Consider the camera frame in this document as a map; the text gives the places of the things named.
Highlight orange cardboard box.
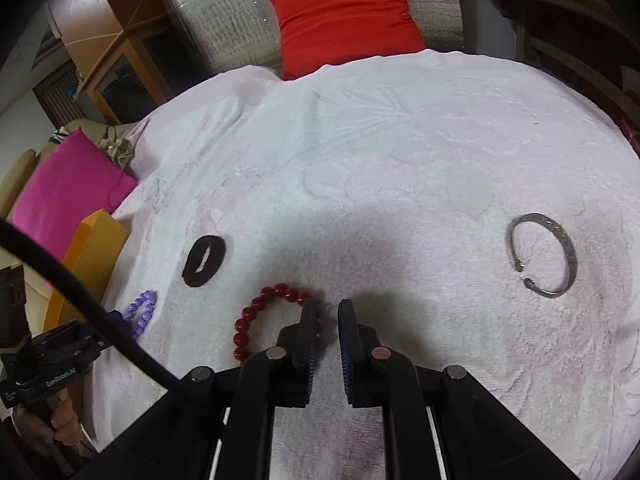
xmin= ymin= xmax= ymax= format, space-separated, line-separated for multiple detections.
xmin=42 ymin=209 xmax=131 ymax=333

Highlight person's left hand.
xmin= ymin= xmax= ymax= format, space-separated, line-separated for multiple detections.
xmin=10 ymin=390 xmax=83 ymax=456

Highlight brown wooden door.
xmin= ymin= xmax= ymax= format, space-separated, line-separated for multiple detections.
xmin=32 ymin=60 xmax=86 ymax=128

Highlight pale pink towel blanket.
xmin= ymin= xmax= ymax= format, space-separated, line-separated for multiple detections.
xmin=75 ymin=49 xmax=640 ymax=480

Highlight black cable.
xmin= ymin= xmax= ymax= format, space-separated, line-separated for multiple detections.
xmin=0 ymin=220 xmax=196 ymax=401

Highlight red cushion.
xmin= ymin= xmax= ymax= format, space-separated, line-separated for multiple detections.
xmin=270 ymin=0 xmax=426 ymax=81

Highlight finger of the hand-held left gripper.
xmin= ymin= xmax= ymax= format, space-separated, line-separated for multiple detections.
xmin=75 ymin=309 xmax=126 ymax=356

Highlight silver metal bangle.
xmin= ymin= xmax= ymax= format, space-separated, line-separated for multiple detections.
xmin=506 ymin=213 xmax=578 ymax=301

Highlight silver foil mat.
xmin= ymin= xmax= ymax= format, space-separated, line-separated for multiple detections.
xmin=159 ymin=0 xmax=466 ymax=78

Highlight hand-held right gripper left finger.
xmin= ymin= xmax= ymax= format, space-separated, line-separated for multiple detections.
xmin=75 ymin=298 xmax=323 ymax=480

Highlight wooden cabinet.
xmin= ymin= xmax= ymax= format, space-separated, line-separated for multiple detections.
xmin=62 ymin=0 xmax=186 ymax=126

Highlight beige sofa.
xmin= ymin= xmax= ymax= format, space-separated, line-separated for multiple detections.
xmin=0 ymin=119 xmax=108 ymax=221

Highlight pink cushion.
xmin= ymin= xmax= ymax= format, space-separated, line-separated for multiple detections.
xmin=11 ymin=129 xmax=138 ymax=261

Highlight purple bead bracelet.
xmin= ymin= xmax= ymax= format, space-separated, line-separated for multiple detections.
xmin=127 ymin=289 xmax=158 ymax=341

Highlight beige patterned cloth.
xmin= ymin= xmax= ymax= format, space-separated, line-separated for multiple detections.
xmin=97 ymin=125 xmax=136 ymax=168

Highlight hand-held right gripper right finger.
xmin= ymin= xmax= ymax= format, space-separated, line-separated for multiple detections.
xmin=337 ymin=299 xmax=581 ymax=480

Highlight air conditioner vent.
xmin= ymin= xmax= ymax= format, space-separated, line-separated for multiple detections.
xmin=30 ymin=20 xmax=68 ymax=68

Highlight black hair tie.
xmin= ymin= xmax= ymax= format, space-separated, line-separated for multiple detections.
xmin=181 ymin=235 xmax=228 ymax=288

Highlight red bead bracelet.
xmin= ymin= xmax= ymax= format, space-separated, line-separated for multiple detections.
xmin=232 ymin=282 xmax=326 ymax=365

